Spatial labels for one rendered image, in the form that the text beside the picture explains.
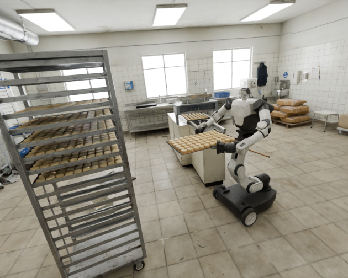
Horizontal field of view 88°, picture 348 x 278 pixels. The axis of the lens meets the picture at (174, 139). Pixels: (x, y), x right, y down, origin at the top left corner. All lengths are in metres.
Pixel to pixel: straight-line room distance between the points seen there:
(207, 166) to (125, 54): 4.41
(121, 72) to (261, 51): 4.63
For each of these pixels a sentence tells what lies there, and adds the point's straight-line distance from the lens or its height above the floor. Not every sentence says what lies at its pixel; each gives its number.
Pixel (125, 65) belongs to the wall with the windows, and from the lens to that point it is 6.05.
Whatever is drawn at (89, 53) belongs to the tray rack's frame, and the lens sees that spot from 1.27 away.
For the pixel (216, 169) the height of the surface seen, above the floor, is 0.30.
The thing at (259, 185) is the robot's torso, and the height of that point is 0.31.
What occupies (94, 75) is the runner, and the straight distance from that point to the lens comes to 1.29.
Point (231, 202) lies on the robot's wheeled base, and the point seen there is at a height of 0.19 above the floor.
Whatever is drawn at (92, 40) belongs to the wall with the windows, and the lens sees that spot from 6.23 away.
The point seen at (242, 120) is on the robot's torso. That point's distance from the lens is 2.00.
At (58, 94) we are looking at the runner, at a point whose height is 1.59.
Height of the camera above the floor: 1.62
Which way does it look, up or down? 19 degrees down
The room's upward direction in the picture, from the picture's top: 6 degrees counter-clockwise
